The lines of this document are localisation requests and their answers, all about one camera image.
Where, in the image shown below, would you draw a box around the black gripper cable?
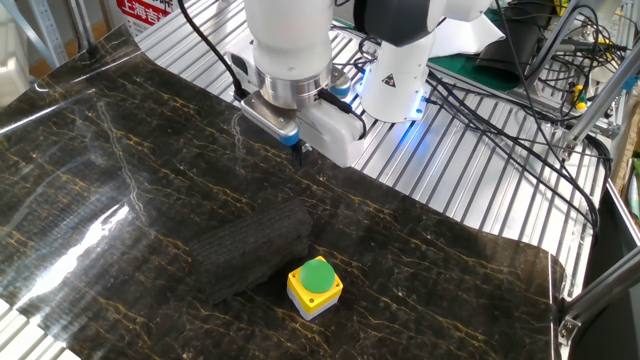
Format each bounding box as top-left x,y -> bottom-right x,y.
316,88 -> 369,142

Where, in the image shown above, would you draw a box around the dark marble pattern mat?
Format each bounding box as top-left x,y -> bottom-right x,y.
0,24 -> 569,360

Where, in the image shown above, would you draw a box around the red white printed sign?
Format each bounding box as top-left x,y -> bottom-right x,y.
115,0 -> 177,37

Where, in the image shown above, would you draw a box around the aluminium frame strut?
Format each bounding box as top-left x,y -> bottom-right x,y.
559,48 -> 640,157
556,247 -> 640,347

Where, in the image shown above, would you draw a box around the silver wrist camera blue caps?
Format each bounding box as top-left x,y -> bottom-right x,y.
240,92 -> 302,148

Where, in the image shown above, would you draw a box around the black cloth bag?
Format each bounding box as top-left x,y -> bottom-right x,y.
474,0 -> 557,77

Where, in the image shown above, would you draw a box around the black foam block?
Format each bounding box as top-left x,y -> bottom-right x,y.
188,197 -> 314,306

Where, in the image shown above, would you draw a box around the black floor cable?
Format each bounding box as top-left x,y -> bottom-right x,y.
493,0 -> 615,216
426,69 -> 602,242

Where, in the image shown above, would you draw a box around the grey steel shelf frame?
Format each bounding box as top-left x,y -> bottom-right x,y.
0,0 -> 70,70

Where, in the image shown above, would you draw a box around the green cutting mat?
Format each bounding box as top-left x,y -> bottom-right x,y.
428,7 -> 524,94

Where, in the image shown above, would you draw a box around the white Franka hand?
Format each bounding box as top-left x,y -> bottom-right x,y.
225,38 -> 369,169

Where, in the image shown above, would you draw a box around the yellow box green push button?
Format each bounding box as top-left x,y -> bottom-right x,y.
286,255 -> 345,322

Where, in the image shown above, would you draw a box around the black camera cable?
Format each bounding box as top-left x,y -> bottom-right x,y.
176,0 -> 250,102

